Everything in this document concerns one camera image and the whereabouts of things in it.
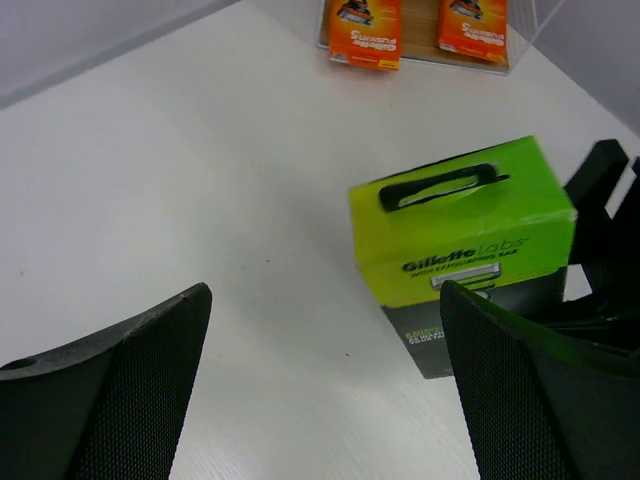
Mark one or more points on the white wire wooden shelf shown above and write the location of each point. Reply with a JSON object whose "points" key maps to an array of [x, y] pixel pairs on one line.
{"points": [[525, 21]]}

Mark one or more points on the orange razor box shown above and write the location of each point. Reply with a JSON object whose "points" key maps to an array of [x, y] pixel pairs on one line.
{"points": [[474, 28], [366, 33]]}

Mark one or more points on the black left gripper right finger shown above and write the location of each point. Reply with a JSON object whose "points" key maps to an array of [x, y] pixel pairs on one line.
{"points": [[539, 404]]}

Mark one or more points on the black green razor box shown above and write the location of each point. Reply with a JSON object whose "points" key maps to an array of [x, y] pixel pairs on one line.
{"points": [[496, 221]]}

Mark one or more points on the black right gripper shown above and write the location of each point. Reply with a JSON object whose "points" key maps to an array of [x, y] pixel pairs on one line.
{"points": [[607, 249]]}

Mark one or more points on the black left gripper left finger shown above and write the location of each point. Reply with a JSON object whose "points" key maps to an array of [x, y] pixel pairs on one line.
{"points": [[110, 405]]}

